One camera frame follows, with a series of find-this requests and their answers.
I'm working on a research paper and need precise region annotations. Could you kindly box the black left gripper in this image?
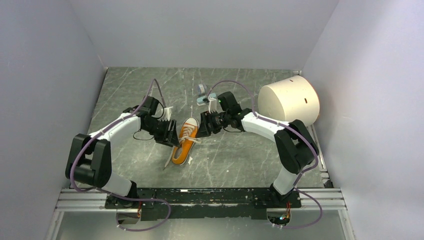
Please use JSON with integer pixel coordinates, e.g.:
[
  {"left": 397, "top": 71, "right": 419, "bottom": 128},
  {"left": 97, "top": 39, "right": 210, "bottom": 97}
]
[{"left": 143, "top": 118, "right": 181, "bottom": 148}]

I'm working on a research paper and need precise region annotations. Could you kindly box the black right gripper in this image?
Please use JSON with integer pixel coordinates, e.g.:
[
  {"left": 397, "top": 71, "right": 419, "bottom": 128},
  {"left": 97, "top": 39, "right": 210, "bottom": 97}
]
[{"left": 195, "top": 109, "right": 231, "bottom": 138}]

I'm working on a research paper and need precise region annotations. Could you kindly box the orange canvas sneaker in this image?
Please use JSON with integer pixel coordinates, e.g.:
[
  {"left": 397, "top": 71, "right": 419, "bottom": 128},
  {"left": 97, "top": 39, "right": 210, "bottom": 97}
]
[{"left": 170, "top": 116, "right": 200, "bottom": 167}]

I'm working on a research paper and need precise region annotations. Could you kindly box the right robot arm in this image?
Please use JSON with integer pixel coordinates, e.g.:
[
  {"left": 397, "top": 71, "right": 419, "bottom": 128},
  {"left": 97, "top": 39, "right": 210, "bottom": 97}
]
[{"left": 196, "top": 91, "right": 319, "bottom": 207}]

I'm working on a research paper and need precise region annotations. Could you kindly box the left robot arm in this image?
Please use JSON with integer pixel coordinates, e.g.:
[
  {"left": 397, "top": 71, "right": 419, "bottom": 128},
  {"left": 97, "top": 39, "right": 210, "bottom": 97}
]
[{"left": 65, "top": 96, "right": 179, "bottom": 208}]

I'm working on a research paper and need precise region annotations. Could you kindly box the teal stapler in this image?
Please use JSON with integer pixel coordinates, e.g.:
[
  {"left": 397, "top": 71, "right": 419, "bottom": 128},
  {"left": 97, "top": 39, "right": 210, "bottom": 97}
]
[{"left": 196, "top": 96, "right": 210, "bottom": 106}]

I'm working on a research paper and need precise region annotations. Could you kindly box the small tape roll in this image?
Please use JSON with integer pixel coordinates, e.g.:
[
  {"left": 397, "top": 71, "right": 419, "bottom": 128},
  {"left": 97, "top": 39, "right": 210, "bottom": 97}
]
[{"left": 197, "top": 83, "right": 208, "bottom": 96}]

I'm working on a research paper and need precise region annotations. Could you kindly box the white cylindrical container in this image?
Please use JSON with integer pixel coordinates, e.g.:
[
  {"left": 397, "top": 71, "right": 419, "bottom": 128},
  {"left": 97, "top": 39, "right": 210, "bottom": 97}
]
[{"left": 257, "top": 75, "right": 320, "bottom": 126}]

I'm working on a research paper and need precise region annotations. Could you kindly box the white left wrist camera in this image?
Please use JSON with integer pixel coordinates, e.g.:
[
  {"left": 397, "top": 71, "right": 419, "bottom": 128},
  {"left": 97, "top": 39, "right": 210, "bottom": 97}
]
[{"left": 160, "top": 106, "right": 173, "bottom": 121}]

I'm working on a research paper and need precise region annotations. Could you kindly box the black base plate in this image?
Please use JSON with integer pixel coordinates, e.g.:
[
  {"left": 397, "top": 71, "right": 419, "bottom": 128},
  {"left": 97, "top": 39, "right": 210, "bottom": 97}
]
[{"left": 104, "top": 187, "right": 302, "bottom": 221}]

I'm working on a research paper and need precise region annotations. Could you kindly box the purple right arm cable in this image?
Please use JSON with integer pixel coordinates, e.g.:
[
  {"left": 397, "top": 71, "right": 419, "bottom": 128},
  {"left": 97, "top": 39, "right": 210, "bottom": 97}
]
[{"left": 205, "top": 80, "right": 324, "bottom": 230}]

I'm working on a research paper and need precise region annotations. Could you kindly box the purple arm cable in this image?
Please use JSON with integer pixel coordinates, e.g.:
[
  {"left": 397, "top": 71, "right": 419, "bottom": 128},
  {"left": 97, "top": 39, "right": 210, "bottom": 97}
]
[
  {"left": 68, "top": 78, "right": 172, "bottom": 233},
  {"left": 205, "top": 80, "right": 324, "bottom": 230}
]

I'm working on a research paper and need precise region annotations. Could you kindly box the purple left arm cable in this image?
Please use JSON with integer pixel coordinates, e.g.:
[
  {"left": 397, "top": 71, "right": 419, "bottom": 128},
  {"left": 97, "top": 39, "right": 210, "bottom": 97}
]
[{"left": 68, "top": 78, "right": 172, "bottom": 233}]

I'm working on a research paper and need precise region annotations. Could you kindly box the aluminium frame rail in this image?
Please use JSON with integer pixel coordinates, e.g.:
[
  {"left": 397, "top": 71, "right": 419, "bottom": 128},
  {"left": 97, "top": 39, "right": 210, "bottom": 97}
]
[{"left": 46, "top": 132, "right": 355, "bottom": 240}]

